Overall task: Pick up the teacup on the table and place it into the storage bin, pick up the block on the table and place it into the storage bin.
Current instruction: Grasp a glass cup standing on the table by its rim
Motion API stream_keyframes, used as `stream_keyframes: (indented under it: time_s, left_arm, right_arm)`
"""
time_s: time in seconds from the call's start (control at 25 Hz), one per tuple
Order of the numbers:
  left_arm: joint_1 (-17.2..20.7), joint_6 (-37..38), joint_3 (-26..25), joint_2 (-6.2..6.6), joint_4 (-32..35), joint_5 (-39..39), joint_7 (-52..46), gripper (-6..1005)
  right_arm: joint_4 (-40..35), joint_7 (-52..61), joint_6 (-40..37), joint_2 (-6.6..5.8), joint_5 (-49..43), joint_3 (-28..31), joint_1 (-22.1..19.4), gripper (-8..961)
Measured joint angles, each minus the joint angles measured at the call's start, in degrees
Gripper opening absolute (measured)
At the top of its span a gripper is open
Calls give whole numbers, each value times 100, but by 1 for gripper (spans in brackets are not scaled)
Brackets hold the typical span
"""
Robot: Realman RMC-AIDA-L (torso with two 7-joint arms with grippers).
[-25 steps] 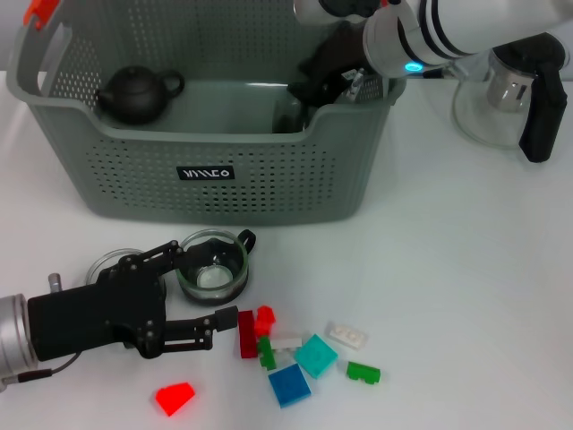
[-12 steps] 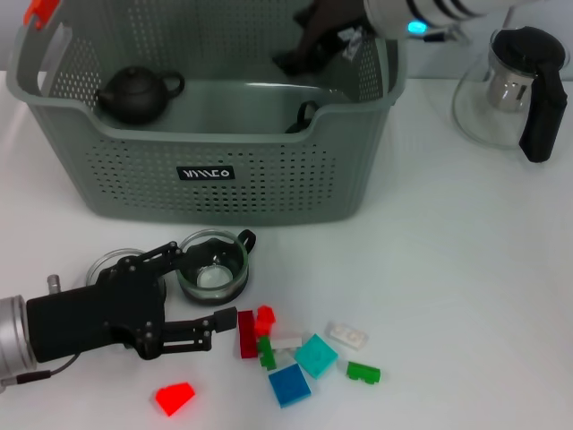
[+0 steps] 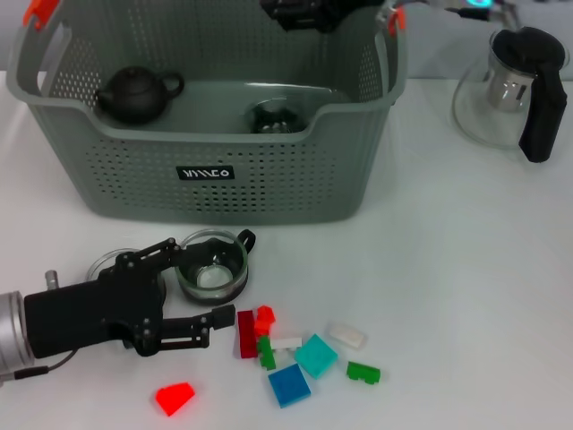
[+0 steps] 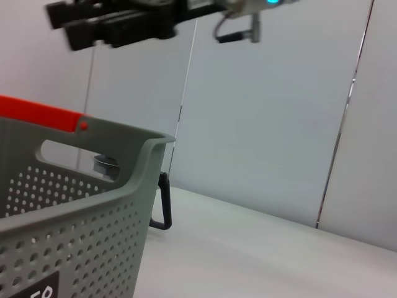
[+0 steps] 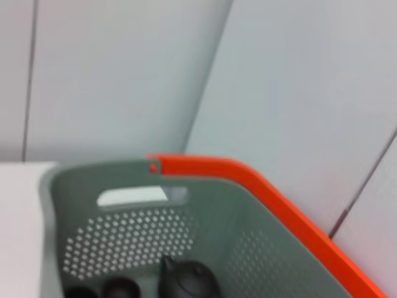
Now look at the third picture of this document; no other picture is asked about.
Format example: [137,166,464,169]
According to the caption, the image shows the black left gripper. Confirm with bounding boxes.
[22,236,237,359]

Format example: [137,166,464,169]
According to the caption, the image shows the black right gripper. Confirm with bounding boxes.
[260,0,386,33]

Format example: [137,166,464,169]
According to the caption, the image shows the glass teacup black sleeve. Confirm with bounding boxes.
[244,99,310,135]
[174,228,257,305]
[87,247,149,280]

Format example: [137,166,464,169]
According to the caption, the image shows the grey perforated storage basket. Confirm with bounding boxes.
[6,0,408,224]

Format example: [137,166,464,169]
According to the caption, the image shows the dark red long brick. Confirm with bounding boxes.
[235,309,260,359]

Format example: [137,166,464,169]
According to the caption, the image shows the bright red small brick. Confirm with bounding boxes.
[253,304,277,337]

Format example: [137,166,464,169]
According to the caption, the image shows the orange red slope brick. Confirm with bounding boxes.
[155,381,197,417]

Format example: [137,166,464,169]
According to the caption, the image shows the green toy brick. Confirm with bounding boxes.
[346,360,381,386]
[255,335,278,371]

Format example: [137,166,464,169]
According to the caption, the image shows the white long toy brick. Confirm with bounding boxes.
[270,335,304,353]

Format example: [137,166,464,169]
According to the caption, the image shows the blue square toy plate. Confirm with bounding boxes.
[267,362,312,409]

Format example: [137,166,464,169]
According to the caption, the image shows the teal square toy plate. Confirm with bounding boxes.
[294,333,339,381]

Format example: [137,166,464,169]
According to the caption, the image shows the white flat toy plate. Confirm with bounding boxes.
[324,320,367,351]

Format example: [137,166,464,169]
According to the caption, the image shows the black clay teapot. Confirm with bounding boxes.
[94,65,186,125]

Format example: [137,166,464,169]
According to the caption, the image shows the orange basket handle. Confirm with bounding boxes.
[380,0,407,35]
[22,0,59,30]

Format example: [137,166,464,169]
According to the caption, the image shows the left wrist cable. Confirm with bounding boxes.
[0,351,80,383]

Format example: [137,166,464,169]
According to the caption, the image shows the glass pitcher black handle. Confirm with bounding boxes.
[451,26,569,165]

